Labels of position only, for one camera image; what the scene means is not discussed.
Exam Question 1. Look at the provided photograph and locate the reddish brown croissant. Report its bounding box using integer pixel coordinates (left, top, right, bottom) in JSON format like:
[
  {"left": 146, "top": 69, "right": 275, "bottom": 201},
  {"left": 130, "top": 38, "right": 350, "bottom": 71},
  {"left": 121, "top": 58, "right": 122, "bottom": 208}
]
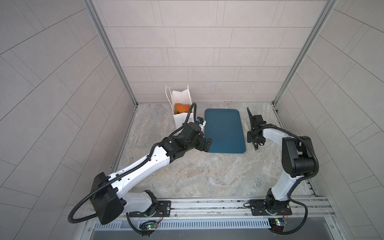
[{"left": 174, "top": 103, "right": 191, "bottom": 115}]

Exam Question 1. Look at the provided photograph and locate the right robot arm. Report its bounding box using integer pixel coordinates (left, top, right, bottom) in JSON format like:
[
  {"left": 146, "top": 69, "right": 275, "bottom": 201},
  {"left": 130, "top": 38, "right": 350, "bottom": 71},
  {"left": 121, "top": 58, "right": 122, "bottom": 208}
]
[{"left": 247, "top": 108, "right": 319, "bottom": 215}]

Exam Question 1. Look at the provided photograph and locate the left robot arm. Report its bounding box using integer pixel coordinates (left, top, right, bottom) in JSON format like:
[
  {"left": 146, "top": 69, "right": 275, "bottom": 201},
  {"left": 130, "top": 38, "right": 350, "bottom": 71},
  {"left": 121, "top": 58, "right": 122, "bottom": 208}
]
[{"left": 68, "top": 117, "right": 212, "bottom": 225}]

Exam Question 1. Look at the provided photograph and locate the white paper bag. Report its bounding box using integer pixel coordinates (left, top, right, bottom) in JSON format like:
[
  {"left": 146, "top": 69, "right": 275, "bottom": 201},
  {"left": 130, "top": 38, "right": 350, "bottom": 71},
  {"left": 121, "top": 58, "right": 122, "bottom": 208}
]
[{"left": 165, "top": 86, "right": 195, "bottom": 129}]

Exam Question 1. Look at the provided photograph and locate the blue rectangular tray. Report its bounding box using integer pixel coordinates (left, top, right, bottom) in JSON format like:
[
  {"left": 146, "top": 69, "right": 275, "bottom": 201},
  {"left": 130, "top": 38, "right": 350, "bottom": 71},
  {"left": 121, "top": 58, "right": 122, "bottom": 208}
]
[{"left": 205, "top": 109, "right": 246, "bottom": 154}]

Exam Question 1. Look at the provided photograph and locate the right circuit board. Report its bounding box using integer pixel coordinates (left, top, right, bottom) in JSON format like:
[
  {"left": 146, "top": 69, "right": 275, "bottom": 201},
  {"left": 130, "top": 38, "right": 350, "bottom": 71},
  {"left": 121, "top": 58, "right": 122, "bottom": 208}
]
[{"left": 268, "top": 218, "right": 289, "bottom": 233}]

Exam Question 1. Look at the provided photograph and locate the circuit board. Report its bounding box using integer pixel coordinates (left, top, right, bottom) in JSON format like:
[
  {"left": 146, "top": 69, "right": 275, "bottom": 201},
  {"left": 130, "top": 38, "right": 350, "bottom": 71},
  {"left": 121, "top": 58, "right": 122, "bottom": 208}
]
[
  {"left": 140, "top": 221, "right": 159, "bottom": 231},
  {"left": 268, "top": 218, "right": 289, "bottom": 233}
]

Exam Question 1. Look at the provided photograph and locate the left circuit board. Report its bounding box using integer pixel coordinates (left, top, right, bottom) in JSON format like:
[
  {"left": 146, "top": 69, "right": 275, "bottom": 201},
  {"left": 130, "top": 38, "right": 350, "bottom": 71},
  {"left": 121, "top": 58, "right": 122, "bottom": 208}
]
[{"left": 140, "top": 221, "right": 159, "bottom": 231}]

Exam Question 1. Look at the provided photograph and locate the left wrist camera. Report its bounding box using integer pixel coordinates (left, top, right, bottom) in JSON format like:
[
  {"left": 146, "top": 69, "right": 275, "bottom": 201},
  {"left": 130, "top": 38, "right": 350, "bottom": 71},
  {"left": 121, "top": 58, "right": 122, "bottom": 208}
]
[{"left": 197, "top": 117, "right": 206, "bottom": 129}]

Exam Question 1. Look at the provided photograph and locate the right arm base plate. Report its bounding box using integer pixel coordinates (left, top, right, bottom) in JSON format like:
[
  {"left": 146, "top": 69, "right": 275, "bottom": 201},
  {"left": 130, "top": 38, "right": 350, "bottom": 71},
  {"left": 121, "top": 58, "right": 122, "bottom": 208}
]
[{"left": 249, "top": 200, "right": 292, "bottom": 216}]

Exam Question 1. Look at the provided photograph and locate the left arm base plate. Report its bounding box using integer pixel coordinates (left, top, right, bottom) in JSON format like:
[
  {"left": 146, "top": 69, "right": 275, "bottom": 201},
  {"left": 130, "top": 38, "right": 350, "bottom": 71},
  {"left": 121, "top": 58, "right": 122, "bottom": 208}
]
[{"left": 151, "top": 201, "right": 172, "bottom": 218}]

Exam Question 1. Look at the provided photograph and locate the aluminium rail frame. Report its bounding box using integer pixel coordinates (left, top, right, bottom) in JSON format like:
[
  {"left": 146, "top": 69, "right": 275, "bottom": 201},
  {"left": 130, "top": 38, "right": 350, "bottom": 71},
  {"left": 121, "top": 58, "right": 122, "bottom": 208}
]
[{"left": 80, "top": 195, "right": 346, "bottom": 240}]

